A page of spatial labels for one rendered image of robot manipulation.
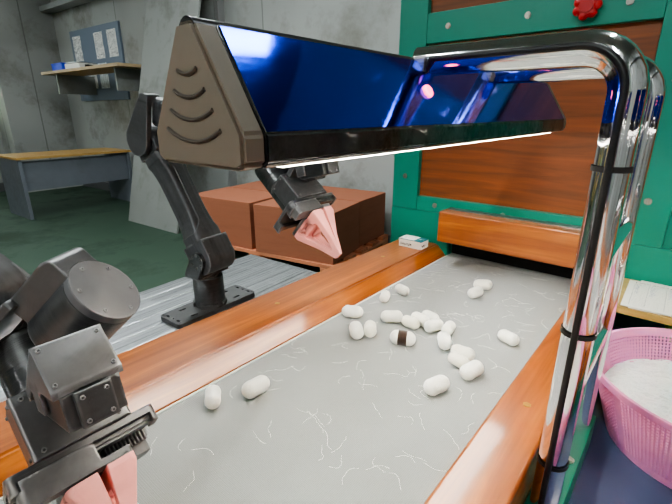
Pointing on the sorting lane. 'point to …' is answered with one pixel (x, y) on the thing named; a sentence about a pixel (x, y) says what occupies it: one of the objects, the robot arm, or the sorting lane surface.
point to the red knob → (586, 8)
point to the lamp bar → (324, 101)
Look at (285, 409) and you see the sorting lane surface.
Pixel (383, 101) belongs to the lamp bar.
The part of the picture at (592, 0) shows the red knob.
